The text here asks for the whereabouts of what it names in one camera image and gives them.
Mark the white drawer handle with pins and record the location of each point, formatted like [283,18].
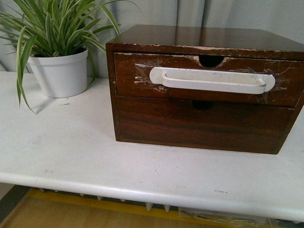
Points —
[209,80]

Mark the wooden drawer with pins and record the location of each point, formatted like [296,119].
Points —
[132,78]
[225,126]

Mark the brown wooden drawer cabinet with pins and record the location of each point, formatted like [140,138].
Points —
[211,45]

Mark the white plant pot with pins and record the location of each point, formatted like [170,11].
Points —
[61,77]

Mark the clear plastic sheet under table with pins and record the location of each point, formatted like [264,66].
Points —
[228,220]

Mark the green spider plant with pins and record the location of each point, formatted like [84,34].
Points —
[54,28]

